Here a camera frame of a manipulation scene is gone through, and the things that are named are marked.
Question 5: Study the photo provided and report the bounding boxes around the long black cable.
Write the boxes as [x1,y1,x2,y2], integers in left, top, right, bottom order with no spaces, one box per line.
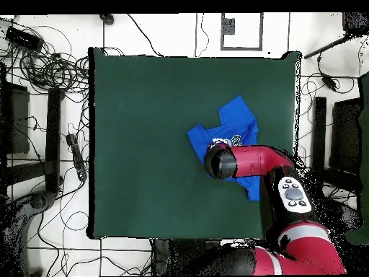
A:
[126,13,164,58]

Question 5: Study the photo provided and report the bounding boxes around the black stand bar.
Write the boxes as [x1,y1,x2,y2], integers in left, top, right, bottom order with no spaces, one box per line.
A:
[45,87,63,193]
[312,96,327,170]

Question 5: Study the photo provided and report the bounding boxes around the black flat panel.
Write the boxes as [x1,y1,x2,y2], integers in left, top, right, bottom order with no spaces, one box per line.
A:
[0,82,30,155]
[329,97,364,174]

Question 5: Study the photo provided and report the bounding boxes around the blue shirt with white print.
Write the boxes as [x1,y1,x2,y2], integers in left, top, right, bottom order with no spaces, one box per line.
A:
[186,94,262,202]

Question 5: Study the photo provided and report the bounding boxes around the small black cylinder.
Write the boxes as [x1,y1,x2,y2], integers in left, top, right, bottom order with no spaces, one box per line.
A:
[99,13,115,26]

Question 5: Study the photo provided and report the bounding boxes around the dark green table cloth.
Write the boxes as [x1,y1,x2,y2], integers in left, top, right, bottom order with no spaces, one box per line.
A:
[87,47,302,240]

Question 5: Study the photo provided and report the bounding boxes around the grey square frame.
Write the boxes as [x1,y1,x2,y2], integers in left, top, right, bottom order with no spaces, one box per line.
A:
[221,12,264,51]

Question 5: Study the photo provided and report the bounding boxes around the thin black cable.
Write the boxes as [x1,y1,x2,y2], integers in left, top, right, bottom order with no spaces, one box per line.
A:
[195,12,210,58]

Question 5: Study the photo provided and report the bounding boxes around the black power strip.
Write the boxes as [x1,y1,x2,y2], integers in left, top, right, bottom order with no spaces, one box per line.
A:
[65,133,88,182]

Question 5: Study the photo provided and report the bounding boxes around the black rod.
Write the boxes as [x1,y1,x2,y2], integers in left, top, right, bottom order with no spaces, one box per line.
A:
[303,34,351,60]

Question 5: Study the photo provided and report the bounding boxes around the black inline cable adapter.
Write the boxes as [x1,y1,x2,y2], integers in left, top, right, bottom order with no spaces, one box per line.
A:
[320,72,339,92]

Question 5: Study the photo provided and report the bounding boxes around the small dark grey square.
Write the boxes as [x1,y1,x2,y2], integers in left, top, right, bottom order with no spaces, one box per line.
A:
[223,17,236,35]

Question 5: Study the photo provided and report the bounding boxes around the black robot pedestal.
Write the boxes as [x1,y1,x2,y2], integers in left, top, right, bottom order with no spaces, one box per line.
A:
[151,238,223,276]

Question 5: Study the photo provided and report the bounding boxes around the coiled black cable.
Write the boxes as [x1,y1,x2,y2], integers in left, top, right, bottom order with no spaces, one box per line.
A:
[19,51,90,94]

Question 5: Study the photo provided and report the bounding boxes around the black stand base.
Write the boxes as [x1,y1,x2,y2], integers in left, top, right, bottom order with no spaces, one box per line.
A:
[0,190,57,276]

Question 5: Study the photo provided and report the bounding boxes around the black speckled block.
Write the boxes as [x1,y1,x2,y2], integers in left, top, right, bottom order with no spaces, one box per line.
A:
[342,12,369,37]

